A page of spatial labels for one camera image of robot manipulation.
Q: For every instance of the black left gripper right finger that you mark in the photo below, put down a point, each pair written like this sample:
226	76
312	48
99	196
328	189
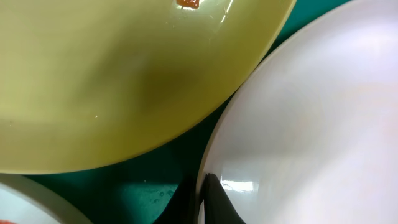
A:
218	208

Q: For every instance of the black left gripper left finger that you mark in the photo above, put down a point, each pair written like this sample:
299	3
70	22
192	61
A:
181	207

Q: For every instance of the teal plastic serving tray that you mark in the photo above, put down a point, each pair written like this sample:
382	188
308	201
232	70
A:
137	190

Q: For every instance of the yellow-green plastic plate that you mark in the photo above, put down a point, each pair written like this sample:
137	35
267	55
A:
89	83

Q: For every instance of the white plate with sauce streak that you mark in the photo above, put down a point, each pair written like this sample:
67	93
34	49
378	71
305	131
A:
25	201

